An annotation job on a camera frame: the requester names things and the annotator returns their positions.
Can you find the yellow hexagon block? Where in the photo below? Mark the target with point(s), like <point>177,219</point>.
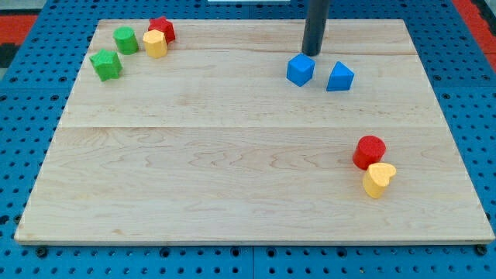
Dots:
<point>155,43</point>

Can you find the blue triangle block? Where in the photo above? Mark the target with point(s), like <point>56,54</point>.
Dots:
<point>340,78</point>

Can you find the light wooden board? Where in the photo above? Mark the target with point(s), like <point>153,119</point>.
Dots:
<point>213,145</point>

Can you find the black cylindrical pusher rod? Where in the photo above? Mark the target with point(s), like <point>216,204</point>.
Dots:
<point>315,26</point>

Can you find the red star block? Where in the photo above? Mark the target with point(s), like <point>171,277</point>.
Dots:
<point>165,26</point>

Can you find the yellow heart block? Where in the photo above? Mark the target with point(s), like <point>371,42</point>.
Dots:
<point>377,178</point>

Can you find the green cylinder block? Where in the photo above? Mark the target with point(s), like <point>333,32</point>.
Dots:
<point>125,40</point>

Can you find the blue cube block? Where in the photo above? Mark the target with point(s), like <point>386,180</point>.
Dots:
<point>300,69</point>

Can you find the red cylinder block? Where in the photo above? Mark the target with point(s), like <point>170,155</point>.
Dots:
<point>369,150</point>

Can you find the green star block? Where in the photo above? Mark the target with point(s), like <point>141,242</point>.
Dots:
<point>106,64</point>

